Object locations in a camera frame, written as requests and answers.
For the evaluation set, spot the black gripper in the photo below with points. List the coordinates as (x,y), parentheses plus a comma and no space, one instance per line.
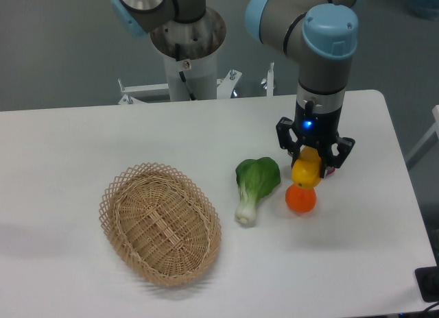
(319,131)

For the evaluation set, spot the yellow orange mango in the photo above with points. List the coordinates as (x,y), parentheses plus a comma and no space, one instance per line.
(306,169)

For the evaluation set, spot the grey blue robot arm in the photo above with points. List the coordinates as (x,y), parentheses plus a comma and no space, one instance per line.
(320,35)

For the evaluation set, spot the orange fruit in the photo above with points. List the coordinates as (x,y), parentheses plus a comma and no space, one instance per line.
(300,200)

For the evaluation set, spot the green bok choy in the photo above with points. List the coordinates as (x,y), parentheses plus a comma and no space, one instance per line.
(256,179)

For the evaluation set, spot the woven wicker basket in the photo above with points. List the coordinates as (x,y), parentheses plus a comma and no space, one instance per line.
(160,224)

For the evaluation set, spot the black device at table edge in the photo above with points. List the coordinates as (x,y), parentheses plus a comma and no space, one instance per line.
(427,279)

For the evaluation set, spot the white frame at right edge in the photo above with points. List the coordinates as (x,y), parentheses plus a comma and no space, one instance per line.
(425,143)

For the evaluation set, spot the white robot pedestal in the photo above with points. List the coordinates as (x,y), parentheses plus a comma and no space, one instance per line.
(189,52)

